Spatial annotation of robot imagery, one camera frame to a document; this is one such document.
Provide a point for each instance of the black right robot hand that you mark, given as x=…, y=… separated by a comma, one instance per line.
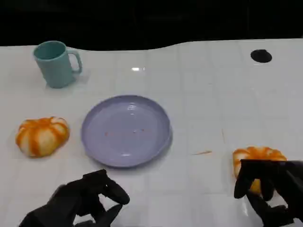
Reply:
x=279, y=179

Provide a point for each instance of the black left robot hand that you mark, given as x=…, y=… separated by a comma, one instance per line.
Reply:
x=71, y=198

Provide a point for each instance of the orange and white bread roll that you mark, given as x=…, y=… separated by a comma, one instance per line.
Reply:
x=41, y=138
x=251, y=153

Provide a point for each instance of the lilac plate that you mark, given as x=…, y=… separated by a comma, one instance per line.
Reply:
x=125, y=132

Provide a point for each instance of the black round table hole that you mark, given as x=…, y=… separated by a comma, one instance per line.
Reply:
x=261, y=56

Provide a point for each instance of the pale green mug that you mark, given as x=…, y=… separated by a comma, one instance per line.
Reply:
x=55, y=68

